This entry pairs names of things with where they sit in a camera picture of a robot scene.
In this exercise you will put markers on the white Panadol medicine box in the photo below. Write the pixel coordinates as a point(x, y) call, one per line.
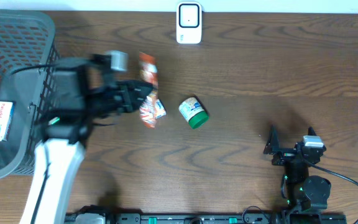
point(6, 114)

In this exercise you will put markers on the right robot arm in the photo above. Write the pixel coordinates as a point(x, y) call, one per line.
point(307, 195)

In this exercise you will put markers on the green-lidded white jar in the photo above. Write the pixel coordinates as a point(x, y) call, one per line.
point(193, 112)

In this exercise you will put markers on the white barcode scanner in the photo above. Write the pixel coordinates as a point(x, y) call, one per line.
point(189, 22)

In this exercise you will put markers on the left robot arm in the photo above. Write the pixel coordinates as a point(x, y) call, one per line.
point(86, 90)

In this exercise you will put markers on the orange snack packet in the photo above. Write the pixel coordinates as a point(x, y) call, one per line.
point(159, 109)

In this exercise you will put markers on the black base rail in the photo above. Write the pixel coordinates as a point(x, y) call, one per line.
point(252, 215)

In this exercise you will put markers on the grey plastic mesh basket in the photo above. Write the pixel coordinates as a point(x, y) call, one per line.
point(26, 47)

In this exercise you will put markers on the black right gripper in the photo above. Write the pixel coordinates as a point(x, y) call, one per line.
point(273, 147)

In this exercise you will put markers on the orange Top chocolate bar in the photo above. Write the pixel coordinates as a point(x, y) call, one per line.
point(148, 74)

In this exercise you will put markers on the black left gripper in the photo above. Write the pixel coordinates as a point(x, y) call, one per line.
point(130, 99)

